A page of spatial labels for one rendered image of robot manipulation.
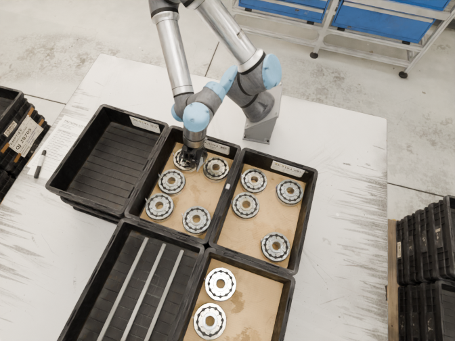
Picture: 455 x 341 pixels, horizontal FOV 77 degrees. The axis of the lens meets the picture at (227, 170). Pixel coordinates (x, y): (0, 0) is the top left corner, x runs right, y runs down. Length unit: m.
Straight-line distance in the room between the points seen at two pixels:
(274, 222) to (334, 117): 0.72
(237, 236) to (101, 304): 0.50
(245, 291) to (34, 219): 0.89
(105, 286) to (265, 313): 0.53
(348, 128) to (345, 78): 1.35
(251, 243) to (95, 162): 0.69
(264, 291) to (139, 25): 2.72
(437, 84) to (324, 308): 2.52
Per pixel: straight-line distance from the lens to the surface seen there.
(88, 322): 1.10
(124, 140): 1.28
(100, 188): 1.20
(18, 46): 3.34
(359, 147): 1.54
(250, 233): 1.07
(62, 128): 1.58
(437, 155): 2.78
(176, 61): 1.03
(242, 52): 1.07
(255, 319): 1.04
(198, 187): 1.12
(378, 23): 2.83
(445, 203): 1.78
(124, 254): 1.09
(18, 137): 2.02
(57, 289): 1.29
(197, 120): 0.82
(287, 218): 1.11
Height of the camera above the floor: 1.86
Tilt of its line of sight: 63 degrees down
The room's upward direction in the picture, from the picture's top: 6 degrees clockwise
